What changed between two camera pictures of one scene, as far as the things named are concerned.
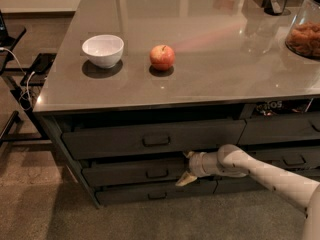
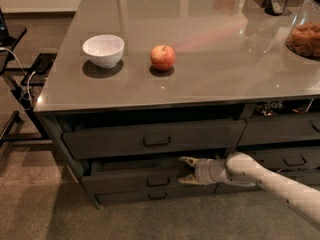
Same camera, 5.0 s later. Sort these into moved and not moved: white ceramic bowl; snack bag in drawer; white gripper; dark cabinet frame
Moved: white gripper
Not moved: white ceramic bowl; dark cabinet frame; snack bag in drawer
